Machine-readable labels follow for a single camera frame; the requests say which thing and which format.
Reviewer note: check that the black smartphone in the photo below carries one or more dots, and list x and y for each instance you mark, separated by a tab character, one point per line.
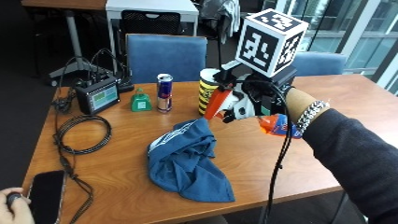
47	197

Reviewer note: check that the yellow black striped can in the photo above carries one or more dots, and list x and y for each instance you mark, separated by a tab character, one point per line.
207	91

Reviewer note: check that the blue silver drink can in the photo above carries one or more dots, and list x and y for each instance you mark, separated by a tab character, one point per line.
164	93

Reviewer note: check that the blue cloth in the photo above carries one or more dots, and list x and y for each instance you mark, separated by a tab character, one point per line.
187	158

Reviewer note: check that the white marker cube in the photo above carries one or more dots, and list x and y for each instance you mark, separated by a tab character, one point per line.
266	40

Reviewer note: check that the blue upholstered chair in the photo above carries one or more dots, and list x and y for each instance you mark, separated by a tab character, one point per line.
166	59
317	63

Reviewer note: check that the small green bottle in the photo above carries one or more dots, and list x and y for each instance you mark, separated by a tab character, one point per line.
142	102

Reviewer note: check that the small black box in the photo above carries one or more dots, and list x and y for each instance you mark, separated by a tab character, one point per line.
126	85

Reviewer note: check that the grey hanging jacket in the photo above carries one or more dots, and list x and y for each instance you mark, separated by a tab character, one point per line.
226	17

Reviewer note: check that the black mesh chair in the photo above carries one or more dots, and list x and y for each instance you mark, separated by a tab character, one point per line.
151	23

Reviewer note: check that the black device with screen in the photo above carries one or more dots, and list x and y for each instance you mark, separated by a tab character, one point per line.
98	98

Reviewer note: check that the white table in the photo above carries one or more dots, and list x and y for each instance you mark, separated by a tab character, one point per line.
151	6

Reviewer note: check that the wooden table with grey leg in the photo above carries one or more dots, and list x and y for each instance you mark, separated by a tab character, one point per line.
72	34

